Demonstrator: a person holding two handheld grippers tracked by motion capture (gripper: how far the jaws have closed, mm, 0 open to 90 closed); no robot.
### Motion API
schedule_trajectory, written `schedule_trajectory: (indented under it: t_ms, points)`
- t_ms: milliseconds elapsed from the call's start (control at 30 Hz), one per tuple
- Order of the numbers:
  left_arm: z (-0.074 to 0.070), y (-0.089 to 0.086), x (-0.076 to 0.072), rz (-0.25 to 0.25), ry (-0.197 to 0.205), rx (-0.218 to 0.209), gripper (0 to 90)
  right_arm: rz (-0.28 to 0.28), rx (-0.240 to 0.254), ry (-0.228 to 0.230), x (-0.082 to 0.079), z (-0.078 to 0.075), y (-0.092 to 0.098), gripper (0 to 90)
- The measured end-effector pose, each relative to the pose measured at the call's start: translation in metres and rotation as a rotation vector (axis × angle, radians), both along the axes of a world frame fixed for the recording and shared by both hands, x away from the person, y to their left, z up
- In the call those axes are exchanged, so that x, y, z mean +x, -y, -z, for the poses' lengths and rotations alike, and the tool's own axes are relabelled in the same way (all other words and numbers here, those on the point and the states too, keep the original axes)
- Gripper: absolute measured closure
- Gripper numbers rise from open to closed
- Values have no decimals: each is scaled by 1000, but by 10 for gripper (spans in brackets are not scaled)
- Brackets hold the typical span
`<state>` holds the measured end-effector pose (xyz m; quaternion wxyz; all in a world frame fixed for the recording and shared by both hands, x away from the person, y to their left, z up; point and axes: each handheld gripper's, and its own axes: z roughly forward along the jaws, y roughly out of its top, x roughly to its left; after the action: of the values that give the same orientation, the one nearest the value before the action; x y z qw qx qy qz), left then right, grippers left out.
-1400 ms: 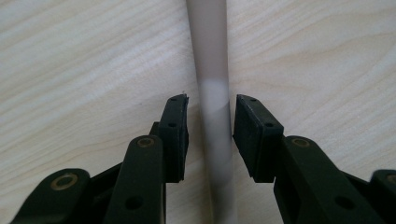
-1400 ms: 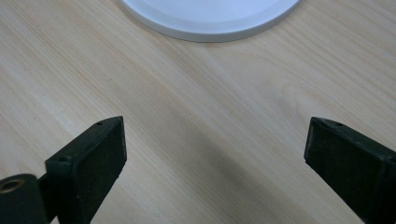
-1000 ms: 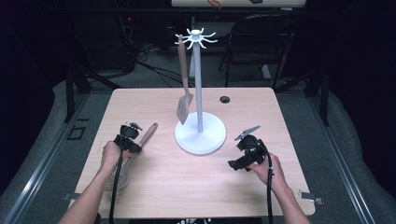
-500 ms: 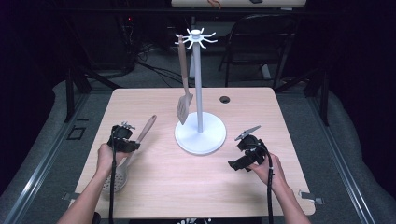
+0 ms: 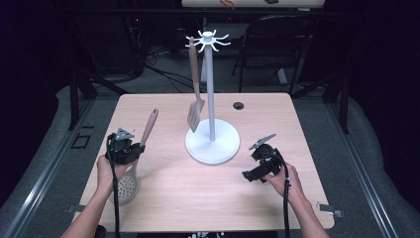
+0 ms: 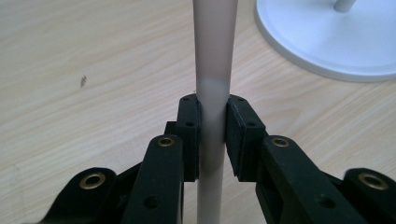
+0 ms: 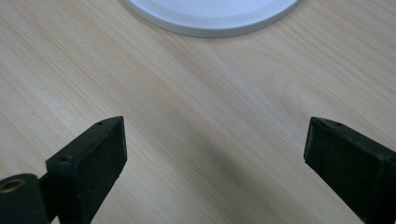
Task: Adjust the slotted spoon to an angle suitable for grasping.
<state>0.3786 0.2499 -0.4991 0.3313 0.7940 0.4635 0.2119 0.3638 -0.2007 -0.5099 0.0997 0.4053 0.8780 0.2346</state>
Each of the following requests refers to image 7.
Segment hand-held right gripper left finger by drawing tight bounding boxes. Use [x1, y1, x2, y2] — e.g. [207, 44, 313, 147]
[45, 115, 128, 224]

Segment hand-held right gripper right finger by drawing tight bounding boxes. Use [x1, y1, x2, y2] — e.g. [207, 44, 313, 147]
[304, 116, 396, 224]

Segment white utensil rack stand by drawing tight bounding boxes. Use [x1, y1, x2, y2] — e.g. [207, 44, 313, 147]
[124, 0, 302, 39]

